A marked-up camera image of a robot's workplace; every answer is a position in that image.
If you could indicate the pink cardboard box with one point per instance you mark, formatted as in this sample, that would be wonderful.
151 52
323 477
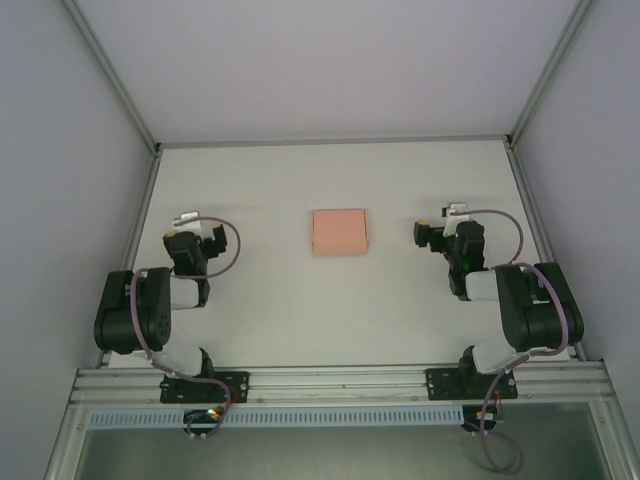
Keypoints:
340 232

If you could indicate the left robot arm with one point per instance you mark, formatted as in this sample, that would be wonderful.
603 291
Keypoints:
125 310

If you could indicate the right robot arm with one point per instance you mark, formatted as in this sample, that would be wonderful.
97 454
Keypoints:
530 315

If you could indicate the small electronics board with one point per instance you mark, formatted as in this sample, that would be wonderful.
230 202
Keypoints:
482 416
212 413

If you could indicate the grey metal panel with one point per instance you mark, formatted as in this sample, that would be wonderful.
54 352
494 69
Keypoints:
325 455

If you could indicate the aluminium frame crossbar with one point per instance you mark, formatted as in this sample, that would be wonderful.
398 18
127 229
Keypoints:
330 140

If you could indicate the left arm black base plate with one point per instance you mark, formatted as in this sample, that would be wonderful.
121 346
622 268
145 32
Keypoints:
235 382

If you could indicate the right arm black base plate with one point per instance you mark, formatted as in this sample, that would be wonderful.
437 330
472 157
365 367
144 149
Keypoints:
440 385

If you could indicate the aluminium frame post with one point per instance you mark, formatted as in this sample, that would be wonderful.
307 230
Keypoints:
550 65
115 75

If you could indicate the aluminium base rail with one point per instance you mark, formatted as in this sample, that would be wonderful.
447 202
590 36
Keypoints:
340 385

